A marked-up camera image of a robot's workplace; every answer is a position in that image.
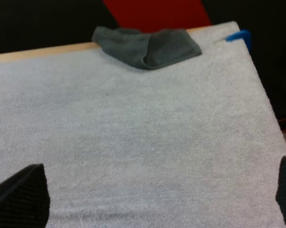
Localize blue clamp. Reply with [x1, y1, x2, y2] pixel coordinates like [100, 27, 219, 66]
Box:
[225, 29, 253, 54]

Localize grey-green towel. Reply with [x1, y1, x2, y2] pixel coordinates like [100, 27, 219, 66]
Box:
[91, 26, 203, 70]

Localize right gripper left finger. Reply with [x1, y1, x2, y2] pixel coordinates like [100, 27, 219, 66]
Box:
[0, 163, 51, 228]

